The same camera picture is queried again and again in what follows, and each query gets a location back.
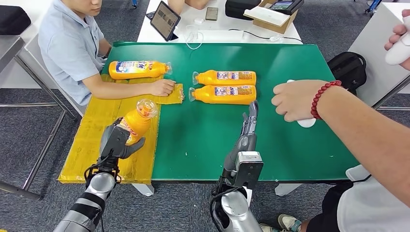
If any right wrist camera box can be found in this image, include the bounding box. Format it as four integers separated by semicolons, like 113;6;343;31
235;151;264;189

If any black tablet on stand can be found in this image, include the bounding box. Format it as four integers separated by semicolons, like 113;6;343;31
150;0;181;42

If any seated person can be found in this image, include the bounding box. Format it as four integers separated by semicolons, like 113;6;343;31
38;0;177;106

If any brown cardboard box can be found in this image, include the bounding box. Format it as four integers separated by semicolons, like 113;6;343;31
252;0;298;35

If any green table mat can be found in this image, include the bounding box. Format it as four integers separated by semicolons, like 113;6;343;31
102;42;359;182

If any white booklet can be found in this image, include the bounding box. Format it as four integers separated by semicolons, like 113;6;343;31
243;6;291;28

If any black backpack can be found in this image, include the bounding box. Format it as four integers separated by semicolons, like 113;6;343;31
327;52;368;95

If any white looped cable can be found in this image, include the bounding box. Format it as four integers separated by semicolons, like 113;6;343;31
185;25;204;50

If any red bead bracelet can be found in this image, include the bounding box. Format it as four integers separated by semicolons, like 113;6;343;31
310;80;343;120

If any yellow taped cardboard sheet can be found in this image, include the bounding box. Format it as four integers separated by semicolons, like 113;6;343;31
58;74;185;184

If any white table with metal legs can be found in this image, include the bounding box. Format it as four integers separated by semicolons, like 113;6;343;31
0;0;86;202

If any black zip case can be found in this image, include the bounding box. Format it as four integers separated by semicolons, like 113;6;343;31
224;0;262;21

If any black handheld terminal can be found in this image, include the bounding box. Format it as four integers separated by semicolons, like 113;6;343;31
268;0;304;16

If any white office table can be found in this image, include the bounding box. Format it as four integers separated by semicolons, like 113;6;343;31
137;0;302;44

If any person at office table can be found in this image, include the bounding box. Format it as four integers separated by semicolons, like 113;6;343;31
167;0;209;15

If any dark smartphone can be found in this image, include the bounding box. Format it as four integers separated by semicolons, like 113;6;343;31
205;7;219;21

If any operator person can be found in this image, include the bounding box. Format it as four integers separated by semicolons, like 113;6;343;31
259;9;410;232

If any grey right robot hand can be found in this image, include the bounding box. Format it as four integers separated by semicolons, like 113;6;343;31
223;100;260;172

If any orange detergent bottle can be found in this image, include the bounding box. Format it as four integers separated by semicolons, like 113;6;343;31
108;60;174;80
192;70;257;86
188;85;257;105
119;98;159;146

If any blue metal frame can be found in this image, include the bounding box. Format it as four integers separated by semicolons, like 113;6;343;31
353;0;383;15

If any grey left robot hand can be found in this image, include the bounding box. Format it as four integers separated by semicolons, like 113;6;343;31
99;117;146;160

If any grey table with metal legs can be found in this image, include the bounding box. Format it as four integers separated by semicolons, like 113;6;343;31
347;3;410;111

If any black cable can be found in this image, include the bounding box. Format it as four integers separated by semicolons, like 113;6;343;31
228;29;302;43

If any white table foot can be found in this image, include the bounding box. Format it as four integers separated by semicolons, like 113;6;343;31
132;183;155;197
274;183;302;197

